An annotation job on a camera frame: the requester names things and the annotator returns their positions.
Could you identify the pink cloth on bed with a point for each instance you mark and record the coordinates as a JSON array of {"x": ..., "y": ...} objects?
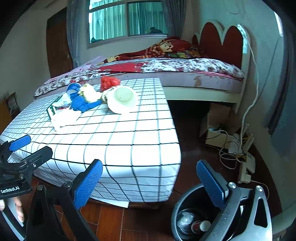
[{"x": 96, "y": 61}]

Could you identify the grey curtain near bright window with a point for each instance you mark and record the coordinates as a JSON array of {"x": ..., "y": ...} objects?
[{"x": 280, "y": 119}]

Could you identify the blue cloth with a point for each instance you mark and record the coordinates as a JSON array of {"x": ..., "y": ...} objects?
[{"x": 80, "y": 104}]

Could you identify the white black grid tablecloth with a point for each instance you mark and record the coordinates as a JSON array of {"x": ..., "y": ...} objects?
[{"x": 139, "y": 150}]

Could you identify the blue paper cup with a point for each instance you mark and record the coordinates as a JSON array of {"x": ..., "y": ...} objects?
[
  {"x": 122, "y": 99},
  {"x": 73, "y": 87}
]

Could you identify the dark wooden door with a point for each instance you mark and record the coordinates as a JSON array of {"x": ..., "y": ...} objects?
[{"x": 58, "y": 54}]

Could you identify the green drink carton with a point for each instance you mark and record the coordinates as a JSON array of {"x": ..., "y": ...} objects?
[{"x": 52, "y": 110}]

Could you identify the grey curtain right of window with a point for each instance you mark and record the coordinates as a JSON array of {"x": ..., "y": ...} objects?
[{"x": 174, "y": 14}]

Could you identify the red plastic bag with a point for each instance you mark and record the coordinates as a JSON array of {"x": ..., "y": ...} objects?
[{"x": 108, "y": 82}]

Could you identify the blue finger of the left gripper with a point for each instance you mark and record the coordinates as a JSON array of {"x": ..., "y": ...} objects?
[{"x": 19, "y": 143}]

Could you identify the red paper cup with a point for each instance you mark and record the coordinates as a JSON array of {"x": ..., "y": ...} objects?
[{"x": 200, "y": 226}]

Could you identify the cardboard box under bed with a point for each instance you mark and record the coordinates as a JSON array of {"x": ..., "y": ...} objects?
[{"x": 220, "y": 117}]

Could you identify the clear plastic bag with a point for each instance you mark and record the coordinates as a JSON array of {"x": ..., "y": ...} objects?
[{"x": 184, "y": 221}]

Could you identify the grey curtain of window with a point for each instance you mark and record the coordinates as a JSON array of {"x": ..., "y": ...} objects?
[
  {"x": 72, "y": 29},
  {"x": 174, "y": 14}
]

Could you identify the bed with floral sheet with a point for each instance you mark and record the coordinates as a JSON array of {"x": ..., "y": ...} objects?
[{"x": 183, "y": 79}]

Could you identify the red heart headboard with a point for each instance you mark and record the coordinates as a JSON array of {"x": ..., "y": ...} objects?
[{"x": 228, "y": 44}]

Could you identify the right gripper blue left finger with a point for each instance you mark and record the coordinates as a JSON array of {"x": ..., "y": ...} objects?
[{"x": 85, "y": 182}]

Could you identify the white power strip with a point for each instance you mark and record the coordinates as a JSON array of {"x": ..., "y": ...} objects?
[{"x": 247, "y": 168}]

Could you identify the grey curtain left of window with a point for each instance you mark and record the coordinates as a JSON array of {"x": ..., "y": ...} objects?
[{"x": 72, "y": 29}]

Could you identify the window with green curtain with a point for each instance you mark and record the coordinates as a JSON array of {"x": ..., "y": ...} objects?
[{"x": 112, "y": 20}]

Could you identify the black round trash bin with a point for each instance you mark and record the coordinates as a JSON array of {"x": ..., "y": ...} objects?
[{"x": 208, "y": 213}]

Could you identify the beige cloth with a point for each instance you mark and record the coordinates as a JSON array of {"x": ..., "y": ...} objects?
[{"x": 104, "y": 95}]

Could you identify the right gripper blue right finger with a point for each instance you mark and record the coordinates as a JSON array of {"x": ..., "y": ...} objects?
[{"x": 213, "y": 182}]

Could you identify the red patterned blanket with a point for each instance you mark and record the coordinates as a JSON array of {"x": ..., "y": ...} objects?
[{"x": 171, "y": 47}]

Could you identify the blue paper cup back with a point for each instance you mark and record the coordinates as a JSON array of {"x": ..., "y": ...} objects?
[{"x": 73, "y": 87}]

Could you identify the yellow cloth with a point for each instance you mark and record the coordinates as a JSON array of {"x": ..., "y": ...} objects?
[{"x": 89, "y": 93}]

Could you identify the white tissue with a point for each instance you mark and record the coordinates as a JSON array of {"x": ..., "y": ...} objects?
[{"x": 64, "y": 118}]

